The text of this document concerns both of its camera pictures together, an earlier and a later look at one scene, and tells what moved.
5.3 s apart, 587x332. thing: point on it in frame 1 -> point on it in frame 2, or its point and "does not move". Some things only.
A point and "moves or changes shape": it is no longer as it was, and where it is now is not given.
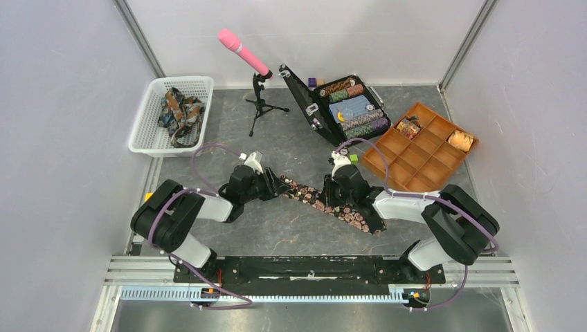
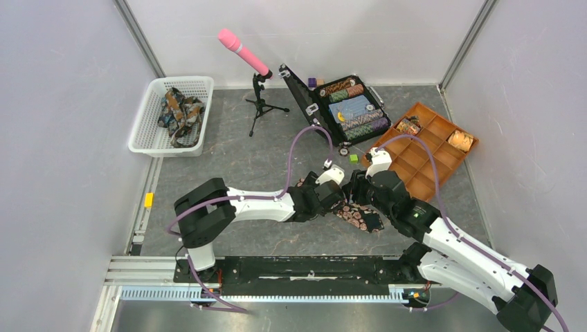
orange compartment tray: x=373 y=160 moves or changes shape
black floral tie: x=293 y=188 does not move
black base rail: x=312 y=276 does not move
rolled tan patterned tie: x=461 y=140 does not move
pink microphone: x=230 y=40 does not move
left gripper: x=273 y=186 -> x=309 y=182
